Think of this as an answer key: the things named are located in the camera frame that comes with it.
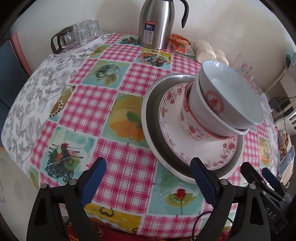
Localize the floral pink rimmed plate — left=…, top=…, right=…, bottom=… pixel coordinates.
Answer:
left=159, top=83, right=238, bottom=170

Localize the strawberry pattern bowl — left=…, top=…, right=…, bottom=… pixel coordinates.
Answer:
left=180, top=80, right=234, bottom=142

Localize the light blue large bowl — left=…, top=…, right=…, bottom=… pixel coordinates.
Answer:
left=199, top=60, right=264, bottom=130

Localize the white square bowl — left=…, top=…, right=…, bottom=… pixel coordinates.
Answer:
left=187, top=72, right=249, bottom=138

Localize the colourful snack tube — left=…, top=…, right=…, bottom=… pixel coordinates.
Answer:
left=277, top=130, right=288, bottom=159

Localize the round metal tray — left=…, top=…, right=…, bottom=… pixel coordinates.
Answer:
left=140, top=73, right=245, bottom=184

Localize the checkered picture tablecloth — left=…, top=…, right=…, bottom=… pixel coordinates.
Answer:
left=0, top=31, right=282, bottom=239

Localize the black power adapter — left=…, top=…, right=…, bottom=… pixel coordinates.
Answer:
left=268, top=97, right=281, bottom=109

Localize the white plastic shelf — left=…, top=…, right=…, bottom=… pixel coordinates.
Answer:
left=265, top=68, right=295, bottom=138

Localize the clear glass mug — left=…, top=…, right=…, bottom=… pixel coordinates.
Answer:
left=230, top=54, right=253, bottom=80

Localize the clear round glass tray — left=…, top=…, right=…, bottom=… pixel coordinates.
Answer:
left=54, top=30, right=103, bottom=57

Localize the bag of white buns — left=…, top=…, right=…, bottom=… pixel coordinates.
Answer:
left=193, top=40, right=229, bottom=66

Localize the orange snack packet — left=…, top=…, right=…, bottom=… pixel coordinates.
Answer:
left=170, top=34, right=195, bottom=56

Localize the small clear glass cup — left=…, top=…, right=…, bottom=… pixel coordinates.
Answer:
left=87, top=20, right=102, bottom=38

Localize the stainless steel thermos jug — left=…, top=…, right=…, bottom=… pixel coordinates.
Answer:
left=137, top=0, right=190, bottom=50

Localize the glass teapot black handle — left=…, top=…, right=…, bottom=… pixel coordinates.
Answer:
left=51, top=25, right=77, bottom=54

